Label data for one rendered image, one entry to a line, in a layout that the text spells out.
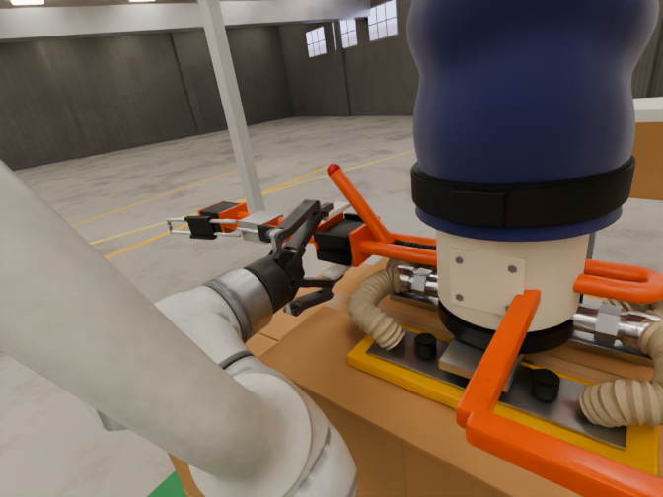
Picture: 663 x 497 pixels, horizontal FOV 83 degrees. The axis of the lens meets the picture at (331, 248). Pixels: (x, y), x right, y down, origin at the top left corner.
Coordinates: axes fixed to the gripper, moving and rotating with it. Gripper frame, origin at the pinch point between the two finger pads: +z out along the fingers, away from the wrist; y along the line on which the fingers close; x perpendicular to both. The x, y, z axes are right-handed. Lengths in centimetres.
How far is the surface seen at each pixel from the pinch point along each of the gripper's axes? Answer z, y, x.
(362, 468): -20.6, 23.6, 14.8
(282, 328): 24, 53, -52
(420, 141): -7.7, -17.2, 19.0
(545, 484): -18.3, 13.2, 35.4
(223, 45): 182, -64, -243
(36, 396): -34, 107, -195
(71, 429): -32, 107, -152
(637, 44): -2.3, -23.7, 36.3
